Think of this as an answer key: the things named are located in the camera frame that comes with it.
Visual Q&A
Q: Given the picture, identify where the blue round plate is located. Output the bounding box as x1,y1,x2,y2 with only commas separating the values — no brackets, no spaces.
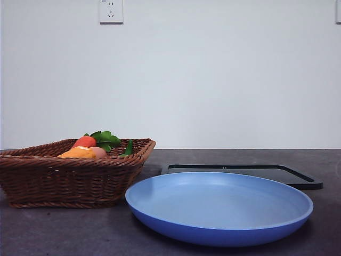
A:
125,172,314,247

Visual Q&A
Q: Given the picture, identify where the yellow corn cob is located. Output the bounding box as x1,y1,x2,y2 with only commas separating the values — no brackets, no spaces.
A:
57,146,96,159

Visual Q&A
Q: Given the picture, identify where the brown wicker basket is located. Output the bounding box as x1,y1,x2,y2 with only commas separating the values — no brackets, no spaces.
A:
0,138,157,209

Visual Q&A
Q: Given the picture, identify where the green chili pepper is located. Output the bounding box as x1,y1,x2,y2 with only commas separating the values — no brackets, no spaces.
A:
119,139,134,157

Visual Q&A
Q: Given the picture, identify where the black rectangular tray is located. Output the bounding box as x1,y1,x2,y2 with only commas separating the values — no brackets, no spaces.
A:
159,164,324,190

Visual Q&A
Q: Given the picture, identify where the white wall socket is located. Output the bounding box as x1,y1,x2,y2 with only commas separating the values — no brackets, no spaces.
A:
100,0,124,25

